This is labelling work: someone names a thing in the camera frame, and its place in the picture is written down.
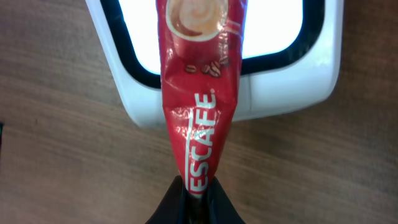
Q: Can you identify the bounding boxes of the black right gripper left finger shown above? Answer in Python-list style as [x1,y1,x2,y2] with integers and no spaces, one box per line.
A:
[146,175,187,224]

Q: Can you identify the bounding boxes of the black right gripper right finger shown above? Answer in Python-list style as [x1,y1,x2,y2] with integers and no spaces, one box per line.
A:
[207,177,245,224]

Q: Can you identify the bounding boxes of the red stick sachet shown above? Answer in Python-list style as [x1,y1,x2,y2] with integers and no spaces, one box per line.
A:
[156,0,248,198]

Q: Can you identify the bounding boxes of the green white gloves packet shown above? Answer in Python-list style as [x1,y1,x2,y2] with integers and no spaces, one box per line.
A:
[0,123,4,153]

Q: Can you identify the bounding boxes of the white barcode scanner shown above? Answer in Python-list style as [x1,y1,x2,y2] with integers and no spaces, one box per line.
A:
[86,0,344,128]

